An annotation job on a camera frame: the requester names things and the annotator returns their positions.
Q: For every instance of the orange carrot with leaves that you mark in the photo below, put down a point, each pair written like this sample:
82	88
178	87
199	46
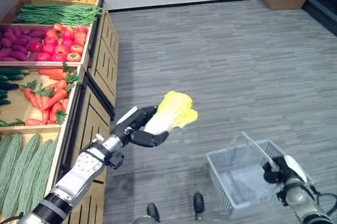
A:
33	122
51	71
39	102
52	117
56	108
56	85
54	98
64	104
58	76
28	94
45	116

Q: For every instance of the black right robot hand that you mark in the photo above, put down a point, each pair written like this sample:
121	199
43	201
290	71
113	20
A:
279	171

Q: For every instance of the dark left robot foot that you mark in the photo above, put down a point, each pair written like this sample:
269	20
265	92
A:
153	212

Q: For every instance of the wooden produce display stand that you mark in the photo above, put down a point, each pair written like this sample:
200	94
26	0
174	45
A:
100	58

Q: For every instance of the green bumpy bitter gourd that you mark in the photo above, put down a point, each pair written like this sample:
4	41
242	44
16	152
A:
3	147
48	166
11	163
23	168
35	176

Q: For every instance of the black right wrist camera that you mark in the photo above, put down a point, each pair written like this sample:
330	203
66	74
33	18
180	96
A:
282	196

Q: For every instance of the red tomato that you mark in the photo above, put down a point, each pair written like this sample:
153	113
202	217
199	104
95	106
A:
58	57
50	34
67	35
35	46
67	43
79	42
44	57
81	29
80	36
57	27
73	57
48	49
77	49
62	49
50	41

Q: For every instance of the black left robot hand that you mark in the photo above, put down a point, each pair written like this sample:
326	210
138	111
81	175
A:
139	138

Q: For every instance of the green chili pepper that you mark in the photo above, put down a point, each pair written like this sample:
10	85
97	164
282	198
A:
10	123

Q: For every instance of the yellow napa cabbage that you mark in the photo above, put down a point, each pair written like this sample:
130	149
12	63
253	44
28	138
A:
171	111

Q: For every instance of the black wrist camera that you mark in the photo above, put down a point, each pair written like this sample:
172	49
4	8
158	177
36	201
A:
116	160
282	196

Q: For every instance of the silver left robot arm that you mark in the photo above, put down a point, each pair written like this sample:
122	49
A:
79	171

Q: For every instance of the green bean pile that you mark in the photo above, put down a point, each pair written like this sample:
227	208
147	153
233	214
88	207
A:
58	13

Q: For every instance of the dark right robot foot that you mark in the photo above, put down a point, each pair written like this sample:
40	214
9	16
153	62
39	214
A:
198	203

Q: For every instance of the purple sweet potato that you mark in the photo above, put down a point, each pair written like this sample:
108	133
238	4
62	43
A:
8	59
6	42
18	55
33	56
19	49
17	31
37	34
20	41
5	53

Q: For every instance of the dark robot foot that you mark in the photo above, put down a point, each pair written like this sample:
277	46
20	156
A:
153	212
198	203

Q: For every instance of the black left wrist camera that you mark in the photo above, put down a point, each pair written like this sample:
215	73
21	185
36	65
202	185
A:
116	160

